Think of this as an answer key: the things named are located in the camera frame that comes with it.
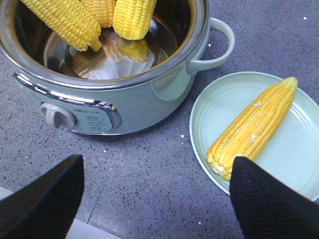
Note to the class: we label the pale green plate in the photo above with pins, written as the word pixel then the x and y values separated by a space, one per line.
pixel 291 156

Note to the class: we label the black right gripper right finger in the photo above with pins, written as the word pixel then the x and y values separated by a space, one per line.
pixel 266 208

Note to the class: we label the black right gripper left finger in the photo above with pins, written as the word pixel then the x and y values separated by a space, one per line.
pixel 45 208

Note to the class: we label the dark yellow corn cob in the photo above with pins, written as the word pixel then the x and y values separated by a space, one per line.
pixel 102 10

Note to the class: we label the pale green electric cooking pot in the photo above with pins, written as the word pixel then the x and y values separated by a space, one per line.
pixel 126 86

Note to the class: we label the pale-tipped yellow corn cob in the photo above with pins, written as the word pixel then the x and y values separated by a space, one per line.
pixel 71 20

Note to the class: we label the golden corn cob white specks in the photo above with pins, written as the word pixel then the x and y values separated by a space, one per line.
pixel 251 131

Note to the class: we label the bright yellow corn cob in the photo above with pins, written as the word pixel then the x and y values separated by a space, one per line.
pixel 132 18

